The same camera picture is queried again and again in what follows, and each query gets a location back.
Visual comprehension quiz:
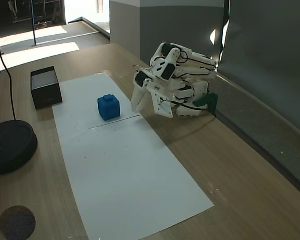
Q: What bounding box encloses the blue cube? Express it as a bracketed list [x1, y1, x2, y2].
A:
[97, 93, 122, 122]

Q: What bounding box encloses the dark brown open box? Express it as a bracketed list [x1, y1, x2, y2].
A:
[30, 65, 64, 111]

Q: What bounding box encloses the white paper sheet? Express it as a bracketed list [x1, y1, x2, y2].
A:
[55, 115, 215, 240]
[51, 72, 142, 130]

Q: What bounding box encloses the green table clamp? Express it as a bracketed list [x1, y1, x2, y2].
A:
[192, 92, 220, 114]

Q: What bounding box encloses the dark grey backdrop panel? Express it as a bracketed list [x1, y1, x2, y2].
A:
[214, 0, 300, 141]

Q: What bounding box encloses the blue metal pole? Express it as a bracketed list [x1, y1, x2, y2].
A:
[30, 0, 39, 47]

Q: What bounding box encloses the black round lamp base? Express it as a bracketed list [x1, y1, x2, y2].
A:
[0, 119, 39, 176]

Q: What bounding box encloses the round dark table grommet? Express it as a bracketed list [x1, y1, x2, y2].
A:
[0, 205, 37, 240]

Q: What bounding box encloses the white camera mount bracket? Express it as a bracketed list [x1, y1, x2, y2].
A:
[148, 84, 175, 119]

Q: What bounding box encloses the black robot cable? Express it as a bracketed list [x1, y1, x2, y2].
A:
[164, 99, 219, 119]

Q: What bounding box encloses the black lamp cable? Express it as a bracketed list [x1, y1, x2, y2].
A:
[0, 0, 19, 124]

